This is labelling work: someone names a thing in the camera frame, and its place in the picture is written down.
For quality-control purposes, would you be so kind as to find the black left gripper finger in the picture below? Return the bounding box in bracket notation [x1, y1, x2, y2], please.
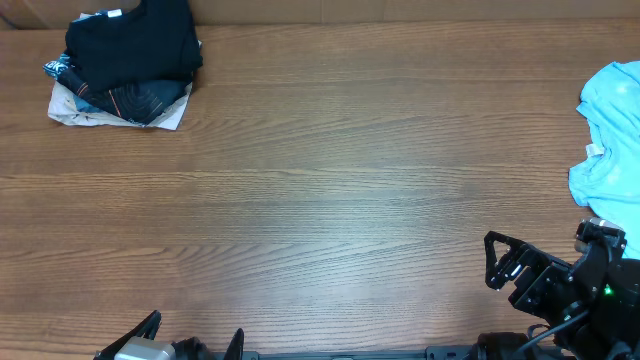
[93, 310, 162, 360]
[223, 328, 245, 360]

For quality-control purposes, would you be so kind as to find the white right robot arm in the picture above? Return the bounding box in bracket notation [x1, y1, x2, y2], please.
[467, 217, 639, 360]

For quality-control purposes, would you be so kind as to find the black t-shirt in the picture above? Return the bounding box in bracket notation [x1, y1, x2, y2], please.
[65, 0, 203, 91]

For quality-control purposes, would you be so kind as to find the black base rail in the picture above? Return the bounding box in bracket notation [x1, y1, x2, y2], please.
[209, 344, 576, 360]

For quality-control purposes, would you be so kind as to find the beige folded cloth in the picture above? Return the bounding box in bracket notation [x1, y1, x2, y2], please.
[48, 82, 192, 131]

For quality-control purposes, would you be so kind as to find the light blue t-shirt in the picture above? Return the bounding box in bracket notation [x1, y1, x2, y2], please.
[568, 61, 639, 259]

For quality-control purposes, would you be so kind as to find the black patterned folded shirt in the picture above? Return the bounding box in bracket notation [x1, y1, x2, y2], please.
[43, 54, 189, 127]

